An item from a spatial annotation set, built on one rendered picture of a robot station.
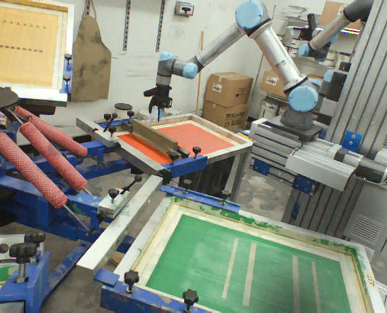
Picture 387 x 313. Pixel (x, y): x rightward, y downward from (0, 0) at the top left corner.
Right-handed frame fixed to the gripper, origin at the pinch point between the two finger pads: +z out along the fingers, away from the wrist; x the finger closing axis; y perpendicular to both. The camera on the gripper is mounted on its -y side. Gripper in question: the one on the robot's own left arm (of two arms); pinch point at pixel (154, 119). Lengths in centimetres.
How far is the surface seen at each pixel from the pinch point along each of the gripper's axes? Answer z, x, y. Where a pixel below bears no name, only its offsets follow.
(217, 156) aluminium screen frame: 13.2, 21.8, 29.6
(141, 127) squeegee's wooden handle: 7.5, -1.0, -8.2
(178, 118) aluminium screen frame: 14, 45, -25
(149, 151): 16.4, -4.0, 3.7
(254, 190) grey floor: 111, 178, -21
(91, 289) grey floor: 112, -25, -6
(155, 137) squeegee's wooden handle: 8.8, -1.1, 3.9
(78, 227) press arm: 19, -64, 38
